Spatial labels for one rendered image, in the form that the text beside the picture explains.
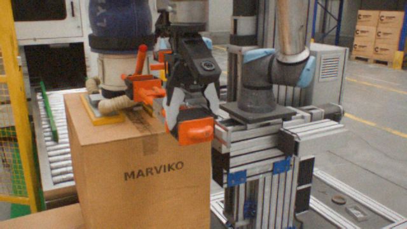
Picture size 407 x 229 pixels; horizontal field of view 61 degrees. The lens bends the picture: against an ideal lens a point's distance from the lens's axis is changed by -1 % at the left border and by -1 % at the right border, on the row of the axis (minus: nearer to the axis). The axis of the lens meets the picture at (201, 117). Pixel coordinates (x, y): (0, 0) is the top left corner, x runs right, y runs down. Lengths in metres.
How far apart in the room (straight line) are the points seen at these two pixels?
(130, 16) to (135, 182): 0.52
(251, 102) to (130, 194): 0.57
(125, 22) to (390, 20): 8.18
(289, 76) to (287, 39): 0.14
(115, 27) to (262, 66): 0.53
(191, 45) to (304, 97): 1.14
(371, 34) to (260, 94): 8.05
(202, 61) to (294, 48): 0.64
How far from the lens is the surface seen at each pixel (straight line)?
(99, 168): 1.03
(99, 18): 1.17
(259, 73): 1.30
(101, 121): 1.12
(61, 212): 1.72
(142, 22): 1.17
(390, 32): 9.00
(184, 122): 0.67
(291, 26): 1.17
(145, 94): 0.91
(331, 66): 1.74
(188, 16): 0.66
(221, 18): 12.02
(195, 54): 0.63
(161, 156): 1.07
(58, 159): 2.25
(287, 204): 1.93
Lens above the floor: 1.45
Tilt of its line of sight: 19 degrees down
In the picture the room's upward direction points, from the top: straight up
